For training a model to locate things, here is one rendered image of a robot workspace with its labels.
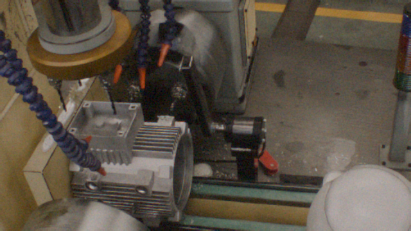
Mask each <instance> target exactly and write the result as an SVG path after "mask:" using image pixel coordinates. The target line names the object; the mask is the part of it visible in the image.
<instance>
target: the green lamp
mask: <svg viewBox="0 0 411 231"><path fill-rule="evenodd" d="M394 84H395V86H396V87H398V88H400V89H403V90H411V74H406V73H402V72H400V71H399V70H397V68H396V69H395V73H394Z"/></svg>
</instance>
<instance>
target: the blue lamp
mask: <svg viewBox="0 0 411 231"><path fill-rule="evenodd" d="M401 32H402V34H404V35H406V36H408V37H411V17H410V16H408V15H406V14H405V13H404V11H403V15H402V20H401Z"/></svg>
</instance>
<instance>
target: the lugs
mask: <svg viewBox="0 0 411 231"><path fill-rule="evenodd" d="M175 126H181V128H182V132H184V133H187V132H188V123H185V122H175ZM69 170H70V171H76V172H82V171H83V168H82V167H80V166H78V165H76V164H75V163H74V162H73V161H71V159H70V165H69ZM172 174H173V166H168V165H159V174H158V178H160V179H172ZM192 177H195V166H193V173H192ZM168 220H169V221H180V220H182V211H181V212H176V214H175V217H174V218H171V217H168Z"/></svg>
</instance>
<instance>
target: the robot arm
mask: <svg viewBox="0 0 411 231"><path fill-rule="evenodd" d="M307 231H411V182H410V181H409V180H408V179H406V178H405V177H404V176H402V175H400V174H399V173H397V172H395V171H393V170H391V169H389V168H386V167H381V166H374V165H361V166H355V167H352V168H351V169H348V170H347V171H346V172H345V173H343V174H341V175H339V176H338V177H336V178H334V180H332V181H328V182H326V183H325V184H324V185H323V186H322V187H321V189H320V191H319V192H318V193H317V195H316V196H315V198H314V200H313V201H312V204H311V207H310V211H309V213H308V219H307Z"/></svg>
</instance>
